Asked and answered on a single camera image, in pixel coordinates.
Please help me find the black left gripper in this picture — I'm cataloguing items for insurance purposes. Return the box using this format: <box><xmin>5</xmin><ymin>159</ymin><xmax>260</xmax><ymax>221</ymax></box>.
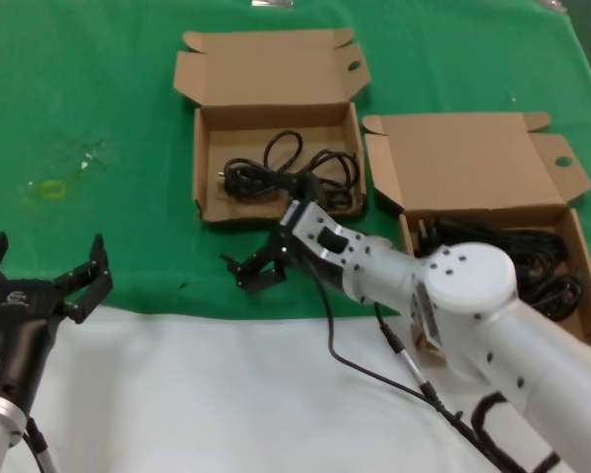
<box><xmin>0</xmin><ymin>231</ymin><xmax>113</xmax><ymax>413</ymax></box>

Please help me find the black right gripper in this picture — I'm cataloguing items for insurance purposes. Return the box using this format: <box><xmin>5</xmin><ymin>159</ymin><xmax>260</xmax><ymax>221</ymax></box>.
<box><xmin>220</xmin><ymin>174</ymin><xmax>357</xmax><ymax>302</ymax></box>

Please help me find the black power cord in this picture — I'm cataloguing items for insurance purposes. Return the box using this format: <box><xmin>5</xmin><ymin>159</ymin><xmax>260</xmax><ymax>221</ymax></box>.
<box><xmin>215</xmin><ymin>128</ymin><xmax>361</xmax><ymax>211</ymax></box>

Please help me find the cardboard box with torn rim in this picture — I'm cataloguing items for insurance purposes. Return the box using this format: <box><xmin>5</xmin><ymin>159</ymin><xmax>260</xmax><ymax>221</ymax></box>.
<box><xmin>171</xmin><ymin>28</ymin><xmax>373</xmax><ymax>231</ymax></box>

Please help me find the green table cloth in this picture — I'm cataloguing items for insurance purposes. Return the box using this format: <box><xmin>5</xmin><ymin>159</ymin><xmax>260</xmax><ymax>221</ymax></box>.
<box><xmin>0</xmin><ymin>0</ymin><xmax>591</xmax><ymax>321</ymax></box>

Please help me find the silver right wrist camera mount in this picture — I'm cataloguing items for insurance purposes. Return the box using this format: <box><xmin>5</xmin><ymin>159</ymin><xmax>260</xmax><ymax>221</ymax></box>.
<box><xmin>279</xmin><ymin>199</ymin><xmax>363</xmax><ymax>285</ymax></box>

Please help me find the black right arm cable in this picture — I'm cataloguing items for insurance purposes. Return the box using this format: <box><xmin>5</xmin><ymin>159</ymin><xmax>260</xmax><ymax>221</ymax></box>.
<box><xmin>302</xmin><ymin>260</ymin><xmax>562</xmax><ymax>473</ymax></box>

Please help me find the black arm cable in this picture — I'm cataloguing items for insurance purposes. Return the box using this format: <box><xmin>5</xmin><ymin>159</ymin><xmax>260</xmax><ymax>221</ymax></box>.
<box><xmin>22</xmin><ymin>416</ymin><xmax>58</xmax><ymax>473</ymax></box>
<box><xmin>302</xmin><ymin>260</ymin><xmax>562</xmax><ymax>473</ymax></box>

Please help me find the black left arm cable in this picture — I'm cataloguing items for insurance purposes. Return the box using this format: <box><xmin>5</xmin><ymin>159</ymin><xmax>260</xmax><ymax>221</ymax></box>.
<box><xmin>22</xmin><ymin>416</ymin><xmax>58</xmax><ymax>473</ymax></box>

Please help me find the cardboard box holding cables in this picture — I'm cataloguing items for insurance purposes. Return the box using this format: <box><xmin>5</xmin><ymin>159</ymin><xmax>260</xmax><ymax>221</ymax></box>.
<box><xmin>361</xmin><ymin>111</ymin><xmax>591</xmax><ymax>369</ymax></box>

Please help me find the tangle of black power cords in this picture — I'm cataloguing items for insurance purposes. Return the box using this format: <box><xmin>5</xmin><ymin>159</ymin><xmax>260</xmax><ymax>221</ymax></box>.
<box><xmin>416</xmin><ymin>219</ymin><xmax>585</xmax><ymax>321</ymax></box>

